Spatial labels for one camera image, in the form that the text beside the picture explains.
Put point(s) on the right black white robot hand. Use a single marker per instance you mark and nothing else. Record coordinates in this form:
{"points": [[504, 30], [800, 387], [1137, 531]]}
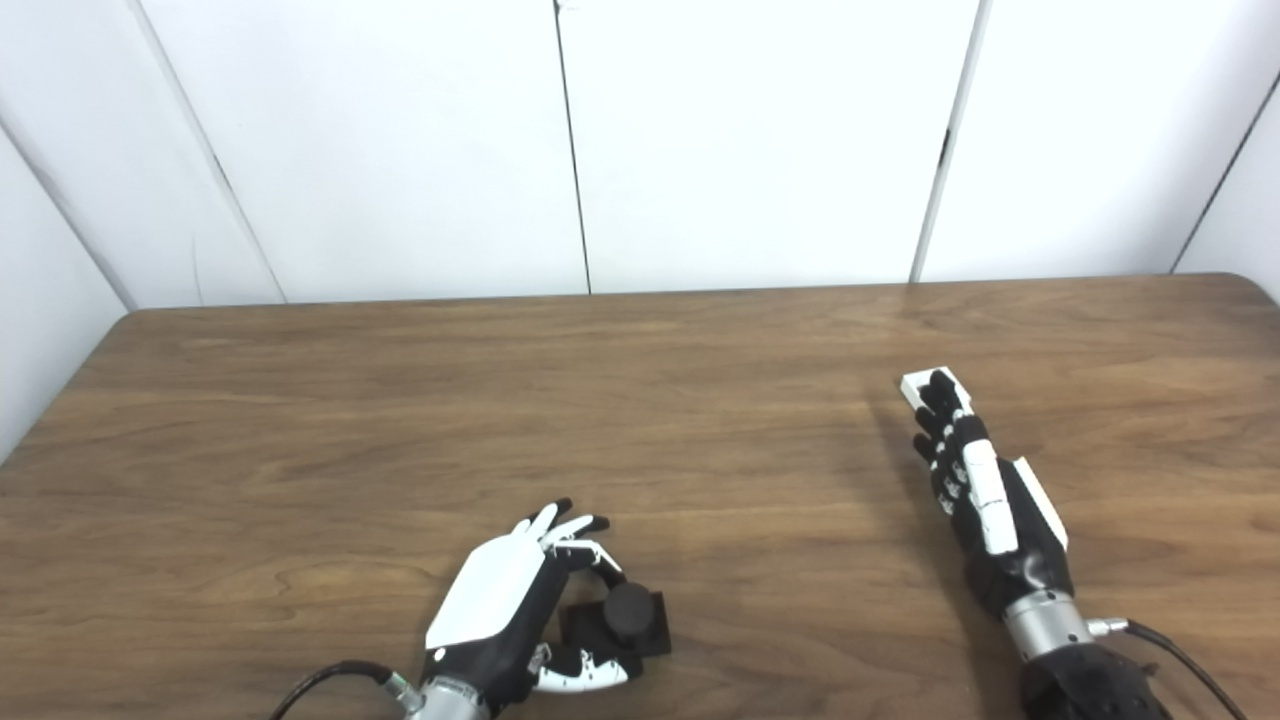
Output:
{"points": [[990, 500]]}

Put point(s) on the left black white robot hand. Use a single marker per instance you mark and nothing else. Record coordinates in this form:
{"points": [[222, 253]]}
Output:
{"points": [[490, 590]]}

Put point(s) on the white square piece with hole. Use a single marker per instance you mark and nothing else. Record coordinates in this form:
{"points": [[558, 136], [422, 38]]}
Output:
{"points": [[912, 388]]}

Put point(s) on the black peg with square base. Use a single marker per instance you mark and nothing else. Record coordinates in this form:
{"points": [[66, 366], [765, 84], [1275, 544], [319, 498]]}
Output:
{"points": [[628, 612]]}

